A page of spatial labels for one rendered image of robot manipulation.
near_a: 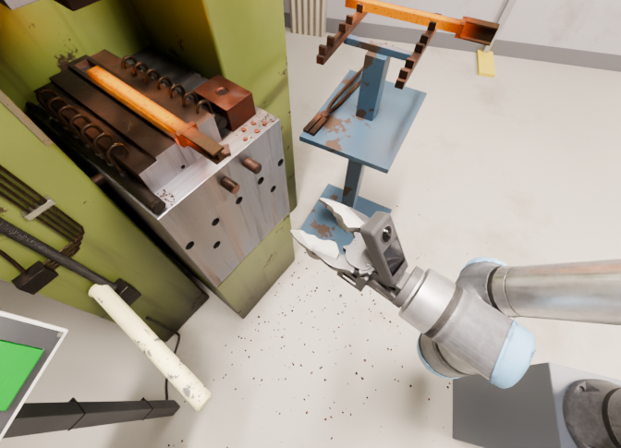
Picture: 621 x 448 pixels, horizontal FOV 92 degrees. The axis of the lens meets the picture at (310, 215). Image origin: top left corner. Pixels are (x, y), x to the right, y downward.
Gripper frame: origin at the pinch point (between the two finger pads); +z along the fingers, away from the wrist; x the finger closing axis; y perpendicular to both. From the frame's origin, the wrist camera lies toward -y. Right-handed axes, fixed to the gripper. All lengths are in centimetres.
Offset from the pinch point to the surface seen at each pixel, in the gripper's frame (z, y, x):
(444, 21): 8, -3, 68
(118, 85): 56, -1, 0
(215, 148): 23.3, -1.2, 0.1
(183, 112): 38.9, 0.8, 4.1
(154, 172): 33.0, 3.9, -9.6
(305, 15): 157, 84, 194
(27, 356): 16.8, 0.8, -41.0
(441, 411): -61, 100, 7
